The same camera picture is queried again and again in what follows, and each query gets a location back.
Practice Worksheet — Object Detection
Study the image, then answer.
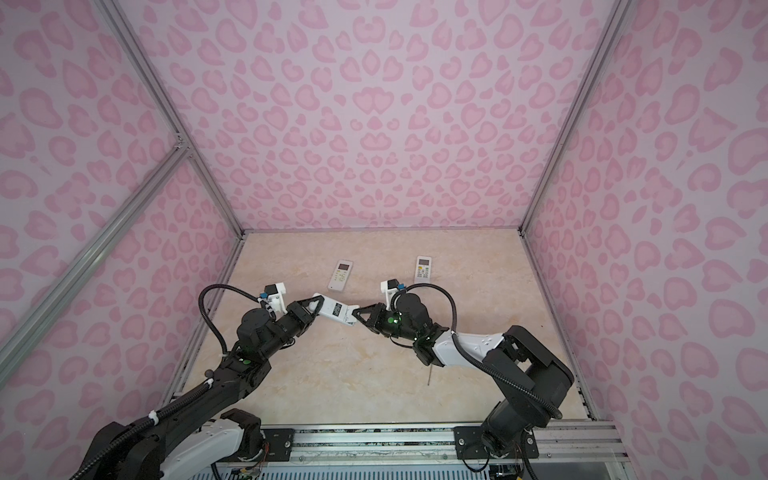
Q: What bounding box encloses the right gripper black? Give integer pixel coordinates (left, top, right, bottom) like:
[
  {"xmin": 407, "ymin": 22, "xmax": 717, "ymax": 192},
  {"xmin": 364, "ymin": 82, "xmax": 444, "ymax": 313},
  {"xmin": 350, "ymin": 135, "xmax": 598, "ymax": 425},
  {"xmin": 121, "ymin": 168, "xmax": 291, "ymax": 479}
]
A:
[{"xmin": 351, "ymin": 304, "xmax": 419, "ymax": 342}]

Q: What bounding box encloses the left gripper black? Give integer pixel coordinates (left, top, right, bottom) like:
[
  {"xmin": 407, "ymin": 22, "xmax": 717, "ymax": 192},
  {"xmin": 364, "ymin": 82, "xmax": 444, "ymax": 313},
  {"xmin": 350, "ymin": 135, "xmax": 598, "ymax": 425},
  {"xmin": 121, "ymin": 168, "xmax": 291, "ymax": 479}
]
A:
[{"xmin": 261, "ymin": 294, "xmax": 323, "ymax": 363}]

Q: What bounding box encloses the red white remote control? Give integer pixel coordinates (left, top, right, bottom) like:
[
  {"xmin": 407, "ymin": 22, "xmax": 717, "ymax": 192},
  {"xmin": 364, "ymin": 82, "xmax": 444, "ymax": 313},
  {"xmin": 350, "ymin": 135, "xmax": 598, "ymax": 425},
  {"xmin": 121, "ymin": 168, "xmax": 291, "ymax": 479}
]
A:
[{"xmin": 319, "ymin": 295, "xmax": 358, "ymax": 326}]

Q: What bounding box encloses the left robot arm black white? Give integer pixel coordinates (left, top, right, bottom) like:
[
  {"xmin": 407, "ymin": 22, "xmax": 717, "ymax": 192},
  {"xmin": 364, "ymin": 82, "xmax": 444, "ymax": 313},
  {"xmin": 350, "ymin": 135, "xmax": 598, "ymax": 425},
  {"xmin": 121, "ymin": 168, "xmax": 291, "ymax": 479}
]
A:
[{"xmin": 73, "ymin": 295, "xmax": 324, "ymax": 479}]

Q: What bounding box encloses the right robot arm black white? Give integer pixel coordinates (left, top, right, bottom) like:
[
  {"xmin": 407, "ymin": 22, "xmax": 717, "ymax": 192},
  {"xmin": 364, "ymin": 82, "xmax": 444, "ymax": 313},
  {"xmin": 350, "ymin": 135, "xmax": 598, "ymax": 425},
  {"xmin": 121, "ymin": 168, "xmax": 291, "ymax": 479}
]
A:
[{"xmin": 352, "ymin": 302, "xmax": 575, "ymax": 458}]

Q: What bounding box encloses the white remote control left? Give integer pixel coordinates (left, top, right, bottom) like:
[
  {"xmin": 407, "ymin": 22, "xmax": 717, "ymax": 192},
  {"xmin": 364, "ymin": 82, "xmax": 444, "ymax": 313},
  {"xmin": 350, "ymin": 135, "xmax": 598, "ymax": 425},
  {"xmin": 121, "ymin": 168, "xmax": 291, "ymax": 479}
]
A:
[{"xmin": 328, "ymin": 260, "xmax": 354, "ymax": 292}]

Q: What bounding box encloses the white remote control right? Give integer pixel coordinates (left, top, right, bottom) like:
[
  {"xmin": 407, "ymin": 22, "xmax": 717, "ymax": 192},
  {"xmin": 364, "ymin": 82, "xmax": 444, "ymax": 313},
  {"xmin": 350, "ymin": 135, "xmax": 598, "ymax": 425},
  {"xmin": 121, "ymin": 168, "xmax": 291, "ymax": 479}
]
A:
[{"xmin": 414, "ymin": 256, "xmax": 433, "ymax": 283}]

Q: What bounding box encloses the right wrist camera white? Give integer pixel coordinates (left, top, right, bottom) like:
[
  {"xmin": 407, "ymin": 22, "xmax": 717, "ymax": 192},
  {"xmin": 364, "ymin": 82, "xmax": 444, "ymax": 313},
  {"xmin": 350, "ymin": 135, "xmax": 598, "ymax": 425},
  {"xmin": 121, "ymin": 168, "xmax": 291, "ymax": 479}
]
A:
[{"xmin": 380, "ymin": 279, "xmax": 406, "ymax": 309}]

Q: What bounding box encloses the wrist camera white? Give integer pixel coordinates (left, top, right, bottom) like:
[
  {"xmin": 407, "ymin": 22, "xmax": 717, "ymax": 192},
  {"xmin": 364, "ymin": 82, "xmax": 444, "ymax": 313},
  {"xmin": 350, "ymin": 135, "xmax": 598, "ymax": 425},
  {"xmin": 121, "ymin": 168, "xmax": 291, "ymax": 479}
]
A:
[
  {"xmin": 259, "ymin": 282, "xmax": 287, "ymax": 315},
  {"xmin": 380, "ymin": 279, "xmax": 406, "ymax": 309}
]

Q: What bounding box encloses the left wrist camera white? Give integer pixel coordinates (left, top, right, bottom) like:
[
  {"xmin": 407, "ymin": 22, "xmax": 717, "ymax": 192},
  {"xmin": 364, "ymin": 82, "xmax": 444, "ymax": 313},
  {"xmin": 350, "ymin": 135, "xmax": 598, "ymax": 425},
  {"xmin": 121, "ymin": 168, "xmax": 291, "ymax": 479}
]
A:
[{"xmin": 259, "ymin": 282, "xmax": 287, "ymax": 315}]

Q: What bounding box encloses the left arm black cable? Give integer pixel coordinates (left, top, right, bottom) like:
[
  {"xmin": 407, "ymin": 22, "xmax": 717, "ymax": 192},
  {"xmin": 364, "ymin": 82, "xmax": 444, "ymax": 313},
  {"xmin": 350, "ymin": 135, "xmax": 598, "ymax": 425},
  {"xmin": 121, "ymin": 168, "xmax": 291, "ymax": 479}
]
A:
[{"xmin": 199, "ymin": 283, "xmax": 265, "ymax": 356}]

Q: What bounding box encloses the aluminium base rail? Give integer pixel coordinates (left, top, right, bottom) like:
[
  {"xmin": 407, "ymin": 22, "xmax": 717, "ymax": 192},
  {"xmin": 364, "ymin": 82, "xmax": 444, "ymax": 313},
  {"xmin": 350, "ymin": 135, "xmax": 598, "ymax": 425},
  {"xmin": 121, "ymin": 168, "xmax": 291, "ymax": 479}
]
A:
[{"xmin": 113, "ymin": 421, "xmax": 637, "ymax": 480}]

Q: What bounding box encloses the aluminium left corner post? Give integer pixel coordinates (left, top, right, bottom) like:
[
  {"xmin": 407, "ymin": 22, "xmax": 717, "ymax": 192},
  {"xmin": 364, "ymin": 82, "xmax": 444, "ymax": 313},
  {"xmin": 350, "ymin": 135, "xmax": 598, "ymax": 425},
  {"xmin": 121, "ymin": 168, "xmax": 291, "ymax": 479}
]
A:
[{"xmin": 93, "ymin": 0, "xmax": 246, "ymax": 240}]

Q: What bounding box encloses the aluminium corner post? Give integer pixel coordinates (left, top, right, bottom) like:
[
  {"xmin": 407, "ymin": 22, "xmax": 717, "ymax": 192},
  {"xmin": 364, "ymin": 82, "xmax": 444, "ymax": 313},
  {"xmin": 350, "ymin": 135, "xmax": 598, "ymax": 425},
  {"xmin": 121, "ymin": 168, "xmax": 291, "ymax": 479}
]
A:
[
  {"xmin": 518, "ymin": 0, "xmax": 637, "ymax": 237},
  {"xmin": 93, "ymin": 0, "xmax": 246, "ymax": 240}
]

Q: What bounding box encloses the aluminium diagonal frame bar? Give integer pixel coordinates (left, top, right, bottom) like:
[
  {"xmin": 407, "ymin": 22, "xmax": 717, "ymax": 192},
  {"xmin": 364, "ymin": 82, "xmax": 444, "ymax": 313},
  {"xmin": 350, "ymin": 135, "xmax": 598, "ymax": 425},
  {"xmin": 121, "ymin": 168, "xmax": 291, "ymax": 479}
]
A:
[{"xmin": 1, "ymin": 142, "xmax": 189, "ymax": 385}]

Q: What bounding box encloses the aluminium right corner post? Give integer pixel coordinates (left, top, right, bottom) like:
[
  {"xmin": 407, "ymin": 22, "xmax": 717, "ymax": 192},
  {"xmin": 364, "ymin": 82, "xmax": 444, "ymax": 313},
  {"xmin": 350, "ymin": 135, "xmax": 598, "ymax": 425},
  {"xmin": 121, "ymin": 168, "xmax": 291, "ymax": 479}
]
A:
[{"xmin": 518, "ymin": 0, "xmax": 637, "ymax": 237}]

